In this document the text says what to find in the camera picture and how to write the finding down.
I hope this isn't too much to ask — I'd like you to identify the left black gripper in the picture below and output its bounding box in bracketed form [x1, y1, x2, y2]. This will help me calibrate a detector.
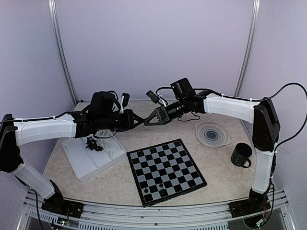
[97, 109, 144, 132]

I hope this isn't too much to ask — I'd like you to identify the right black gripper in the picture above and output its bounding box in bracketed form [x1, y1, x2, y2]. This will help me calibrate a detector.
[143, 97, 188, 125]

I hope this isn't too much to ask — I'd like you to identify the black white chessboard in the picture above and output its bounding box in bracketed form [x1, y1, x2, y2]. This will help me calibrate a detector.
[127, 139, 207, 207]

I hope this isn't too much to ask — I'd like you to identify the white plastic tray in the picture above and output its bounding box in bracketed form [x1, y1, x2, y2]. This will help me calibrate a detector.
[62, 135, 127, 182]

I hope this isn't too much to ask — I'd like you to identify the black chess bishop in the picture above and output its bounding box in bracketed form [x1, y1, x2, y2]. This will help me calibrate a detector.
[160, 189, 166, 195]

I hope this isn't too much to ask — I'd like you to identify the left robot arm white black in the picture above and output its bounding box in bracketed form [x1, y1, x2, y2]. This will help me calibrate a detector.
[0, 91, 144, 218]

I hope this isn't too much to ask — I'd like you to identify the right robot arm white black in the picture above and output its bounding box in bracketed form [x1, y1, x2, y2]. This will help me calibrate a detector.
[144, 78, 281, 218]

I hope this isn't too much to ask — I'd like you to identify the pile of white chess pieces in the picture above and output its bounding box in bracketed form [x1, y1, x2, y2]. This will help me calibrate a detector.
[95, 130, 126, 159]

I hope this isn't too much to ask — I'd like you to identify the pile of black chess pieces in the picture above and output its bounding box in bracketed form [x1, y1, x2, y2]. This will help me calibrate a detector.
[85, 137, 103, 151]

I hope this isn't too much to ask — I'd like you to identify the grey spiral collapsible bowl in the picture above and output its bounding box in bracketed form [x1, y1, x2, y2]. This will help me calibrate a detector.
[195, 122, 231, 149]

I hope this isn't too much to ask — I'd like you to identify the dark green mug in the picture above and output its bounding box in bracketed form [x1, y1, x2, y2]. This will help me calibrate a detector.
[231, 143, 252, 168]

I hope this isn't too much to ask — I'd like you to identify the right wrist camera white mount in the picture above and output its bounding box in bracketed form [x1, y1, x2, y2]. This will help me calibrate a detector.
[146, 90, 168, 107]

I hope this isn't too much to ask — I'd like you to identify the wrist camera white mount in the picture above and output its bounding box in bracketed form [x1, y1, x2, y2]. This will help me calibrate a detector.
[119, 92, 130, 114]
[146, 90, 168, 107]

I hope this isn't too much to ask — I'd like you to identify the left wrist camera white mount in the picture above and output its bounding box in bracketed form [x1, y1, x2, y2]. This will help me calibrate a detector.
[119, 92, 130, 114]

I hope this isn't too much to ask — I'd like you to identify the aluminium front frame rail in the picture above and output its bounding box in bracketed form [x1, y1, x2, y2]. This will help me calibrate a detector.
[21, 189, 295, 230]

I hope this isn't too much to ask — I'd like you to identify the left aluminium corner post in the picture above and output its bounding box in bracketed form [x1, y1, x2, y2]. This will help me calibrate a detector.
[48, 0, 78, 106]

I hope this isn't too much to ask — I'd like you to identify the aluminium corner post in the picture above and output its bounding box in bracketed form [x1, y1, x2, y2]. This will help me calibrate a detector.
[48, 0, 78, 106]
[234, 0, 261, 97]

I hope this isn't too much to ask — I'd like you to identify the right aluminium corner post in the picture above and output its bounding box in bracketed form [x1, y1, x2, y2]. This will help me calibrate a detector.
[234, 0, 261, 97]

